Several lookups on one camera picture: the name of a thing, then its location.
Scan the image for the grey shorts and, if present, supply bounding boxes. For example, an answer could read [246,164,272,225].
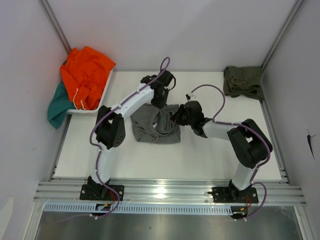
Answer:
[130,103,181,145]

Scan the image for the olive green shorts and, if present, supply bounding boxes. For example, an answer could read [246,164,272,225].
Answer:
[223,66,265,101]

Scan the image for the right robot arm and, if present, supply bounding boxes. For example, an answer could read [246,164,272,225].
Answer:
[170,100,273,202]

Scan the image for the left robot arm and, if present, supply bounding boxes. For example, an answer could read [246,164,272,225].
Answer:
[87,69,176,200]

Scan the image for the orange shorts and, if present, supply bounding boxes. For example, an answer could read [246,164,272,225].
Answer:
[60,46,116,111]

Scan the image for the teal shorts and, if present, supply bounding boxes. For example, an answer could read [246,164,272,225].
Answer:
[47,81,75,130]

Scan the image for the white plastic basket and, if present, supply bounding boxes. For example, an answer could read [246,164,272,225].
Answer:
[66,69,114,115]

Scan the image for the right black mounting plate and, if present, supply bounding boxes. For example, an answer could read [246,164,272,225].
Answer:
[207,186,259,204]

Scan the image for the black mounting plate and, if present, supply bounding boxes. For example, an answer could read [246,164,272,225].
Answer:
[207,186,259,204]
[79,184,125,202]

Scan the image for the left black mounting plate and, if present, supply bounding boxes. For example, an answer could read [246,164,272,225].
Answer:
[79,184,125,202]

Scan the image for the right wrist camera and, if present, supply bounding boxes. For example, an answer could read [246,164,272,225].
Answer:
[185,92,197,101]

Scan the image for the slotted cable duct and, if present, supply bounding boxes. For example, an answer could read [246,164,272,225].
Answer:
[43,202,233,216]

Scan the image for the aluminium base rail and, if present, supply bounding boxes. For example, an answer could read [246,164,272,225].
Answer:
[33,178,306,206]

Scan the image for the left aluminium corner post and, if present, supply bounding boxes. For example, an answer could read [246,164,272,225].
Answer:
[38,0,72,54]

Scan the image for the aluminium corner post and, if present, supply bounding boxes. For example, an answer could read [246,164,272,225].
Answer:
[261,0,307,73]
[38,0,72,54]

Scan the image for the right aluminium corner post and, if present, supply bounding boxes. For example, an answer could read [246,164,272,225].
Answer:
[261,0,307,73]

